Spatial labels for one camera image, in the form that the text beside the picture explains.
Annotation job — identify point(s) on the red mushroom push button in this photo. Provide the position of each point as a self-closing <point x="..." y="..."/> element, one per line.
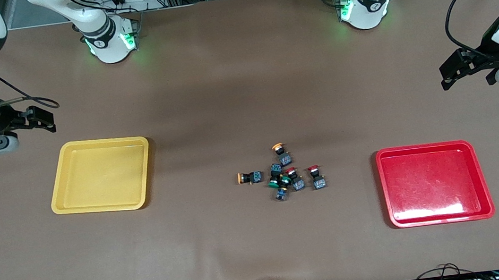
<point x="318" y="181"/>
<point x="298" y="184"/>

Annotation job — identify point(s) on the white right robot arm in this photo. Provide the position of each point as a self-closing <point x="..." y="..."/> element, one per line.
<point x="107" y="48"/>

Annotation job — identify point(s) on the green mushroom push button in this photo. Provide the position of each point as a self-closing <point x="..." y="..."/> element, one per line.
<point x="281" y="195"/>
<point x="276" y="170"/>

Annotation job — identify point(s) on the red plastic tray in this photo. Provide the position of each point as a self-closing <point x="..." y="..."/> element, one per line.
<point x="431" y="184"/>

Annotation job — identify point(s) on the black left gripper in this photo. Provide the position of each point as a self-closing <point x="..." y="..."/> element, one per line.
<point x="488" y="44"/>

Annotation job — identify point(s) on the yellow plastic tray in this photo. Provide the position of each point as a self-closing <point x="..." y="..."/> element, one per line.
<point x="101" y="177"/>

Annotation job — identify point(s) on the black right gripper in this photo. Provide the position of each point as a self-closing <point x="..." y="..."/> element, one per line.
<point x="0" y="120"/>

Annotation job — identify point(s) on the yellow mushroom push button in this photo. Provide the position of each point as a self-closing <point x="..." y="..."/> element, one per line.
<point x="254" y="177"/>
<point x="285" y="158"/>

